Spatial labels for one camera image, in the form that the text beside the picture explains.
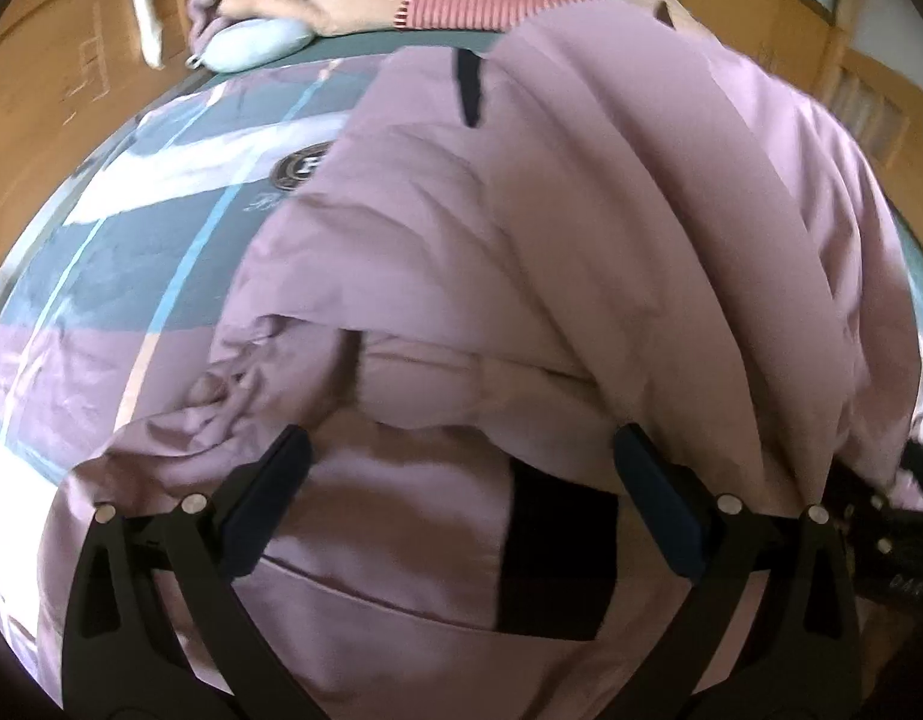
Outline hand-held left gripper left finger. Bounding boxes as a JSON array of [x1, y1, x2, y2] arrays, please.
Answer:
[[62, 424, 329, 720]]

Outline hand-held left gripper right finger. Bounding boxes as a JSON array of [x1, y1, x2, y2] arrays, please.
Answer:
[[595, 422, 865, 720]]

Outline lilac jacket with black trim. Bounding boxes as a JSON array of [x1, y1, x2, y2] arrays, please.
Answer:
[[37, 0, 923, 720]]

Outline plaid bed sheet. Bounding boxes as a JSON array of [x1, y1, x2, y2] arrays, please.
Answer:
[[0, 52, 403, 642]]

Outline wooden bed footboard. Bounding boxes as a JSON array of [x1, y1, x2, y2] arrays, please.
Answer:
[[754, 22, 923, 241]]

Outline light blue pillow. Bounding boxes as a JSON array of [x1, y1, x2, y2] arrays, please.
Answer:
[[202, 15, 314, 74]]

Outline wooden bed headboard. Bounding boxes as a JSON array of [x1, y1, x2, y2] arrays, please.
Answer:
[[0, 0, 208, 256]]

